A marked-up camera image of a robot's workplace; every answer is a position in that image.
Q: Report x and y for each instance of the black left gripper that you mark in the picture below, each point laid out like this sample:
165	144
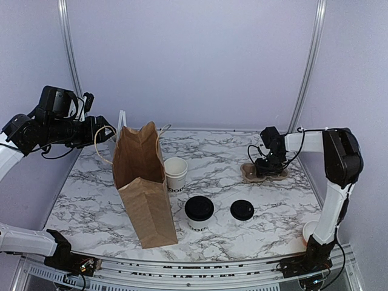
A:
97	136

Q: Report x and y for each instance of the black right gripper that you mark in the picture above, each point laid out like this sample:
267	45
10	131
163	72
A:
260	169

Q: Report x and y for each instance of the brown cardboard cup carrier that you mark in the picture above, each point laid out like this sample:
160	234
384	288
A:
250	175

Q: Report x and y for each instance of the brown paper bag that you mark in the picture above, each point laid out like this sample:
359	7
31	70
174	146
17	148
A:
140	179

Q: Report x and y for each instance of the black plastic cup lid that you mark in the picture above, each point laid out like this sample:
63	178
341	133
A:
199	208

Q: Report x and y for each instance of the white paper coffee cup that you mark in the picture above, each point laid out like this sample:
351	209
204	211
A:
198	226

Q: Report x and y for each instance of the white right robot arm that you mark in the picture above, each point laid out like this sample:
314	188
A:
343	164

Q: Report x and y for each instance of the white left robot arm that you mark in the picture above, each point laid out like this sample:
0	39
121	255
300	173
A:
39	193

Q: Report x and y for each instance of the white cup with stirrers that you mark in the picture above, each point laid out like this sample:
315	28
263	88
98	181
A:
122	120

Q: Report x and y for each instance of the black cup lid stack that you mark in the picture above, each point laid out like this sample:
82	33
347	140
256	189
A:
242	210

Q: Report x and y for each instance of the white orange paper cup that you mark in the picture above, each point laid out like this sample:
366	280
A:
308	230

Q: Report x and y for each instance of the stacked white paper cups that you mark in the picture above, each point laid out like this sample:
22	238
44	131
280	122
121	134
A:
176	171

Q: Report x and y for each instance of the left aluminium frame post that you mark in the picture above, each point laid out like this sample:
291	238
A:
68	45

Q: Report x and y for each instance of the aluminium frame post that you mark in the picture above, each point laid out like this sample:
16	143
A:
68	45
317	32

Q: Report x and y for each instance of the aluminium front rail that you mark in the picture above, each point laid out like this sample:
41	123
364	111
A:
258	274

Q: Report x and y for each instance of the right aluminium frame post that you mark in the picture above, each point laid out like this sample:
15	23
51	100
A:
317	32

